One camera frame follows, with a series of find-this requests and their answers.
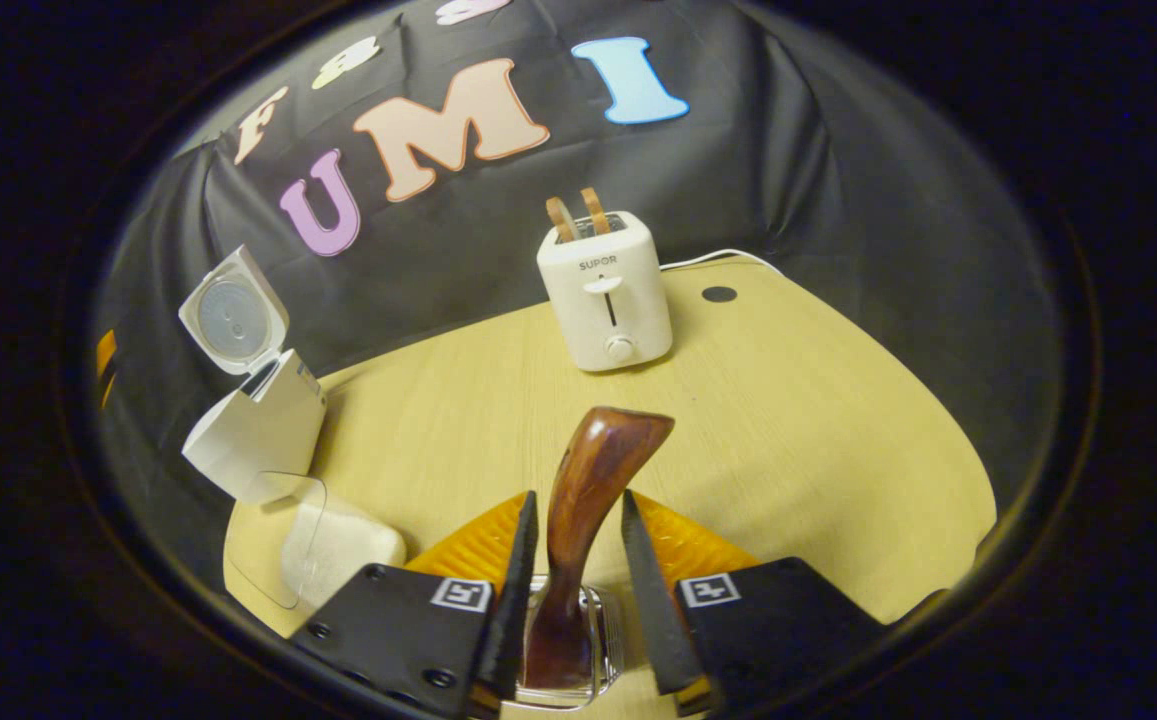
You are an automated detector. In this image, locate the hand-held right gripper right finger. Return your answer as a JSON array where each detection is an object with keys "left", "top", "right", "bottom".
[{"left": 621, "top": 490, "right": 889, "bottom": 716}]

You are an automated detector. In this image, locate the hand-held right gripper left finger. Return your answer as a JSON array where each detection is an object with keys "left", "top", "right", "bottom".
[{"left": 290, "top": 490, "right": 539, "bottom": 720}]

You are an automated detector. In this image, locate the metal wire chopstick holder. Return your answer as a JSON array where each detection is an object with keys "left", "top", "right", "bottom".
[{"left": 503, "top": 575, "right": 624, "bottom": 711}]

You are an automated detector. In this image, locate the brown wooden spoon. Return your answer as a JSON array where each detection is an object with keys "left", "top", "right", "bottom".
[{"left": 523, "top": 406, "right": 676, "bottom": 691}]

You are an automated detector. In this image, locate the white rice cooker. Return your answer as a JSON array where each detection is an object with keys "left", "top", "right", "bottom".
[{"left": 178, "top": 245, "right": 329, "bottom": 503}]

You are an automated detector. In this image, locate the white toaster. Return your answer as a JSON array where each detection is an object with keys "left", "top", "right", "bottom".
[{"left": 536, "top": 210, "right": 674, "bottom": 373}]

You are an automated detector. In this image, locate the black backdrop cloth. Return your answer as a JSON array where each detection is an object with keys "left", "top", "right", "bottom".
[{"left": 93, "top": 0, "right": 1069, "bottom": 521}]

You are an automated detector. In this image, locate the white power cable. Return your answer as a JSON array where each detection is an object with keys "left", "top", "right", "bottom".
[{"left": 660, "top": 248, "right": 789, "bottom": 281}]

